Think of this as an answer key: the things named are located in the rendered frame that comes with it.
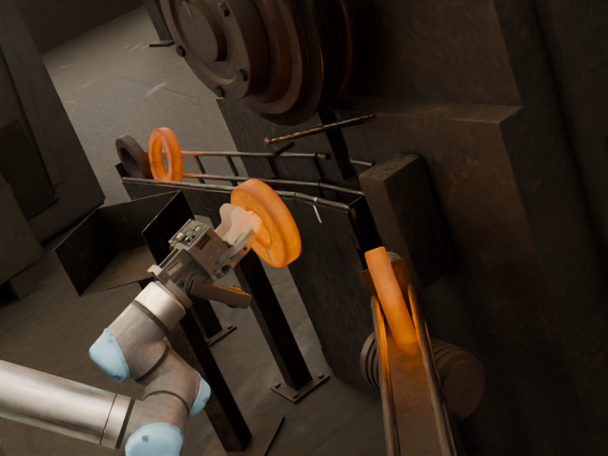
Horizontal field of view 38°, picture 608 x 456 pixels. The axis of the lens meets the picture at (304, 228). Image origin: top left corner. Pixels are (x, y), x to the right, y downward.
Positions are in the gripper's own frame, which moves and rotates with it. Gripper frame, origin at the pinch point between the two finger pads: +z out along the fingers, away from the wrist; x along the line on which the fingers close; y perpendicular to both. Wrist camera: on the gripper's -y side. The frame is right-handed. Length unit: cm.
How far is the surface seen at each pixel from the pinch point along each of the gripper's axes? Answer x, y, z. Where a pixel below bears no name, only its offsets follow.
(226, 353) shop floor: 113, -90, -4
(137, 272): 66, -23, -13
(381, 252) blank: -23.1, -6.7, 3.8
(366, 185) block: -0.8, -11.7, 18.5
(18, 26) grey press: 314, -9, 62
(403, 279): -17.7, -17.7, 6.4
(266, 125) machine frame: 48, -13, 29
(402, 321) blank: -29.4, -12.9, -2.6
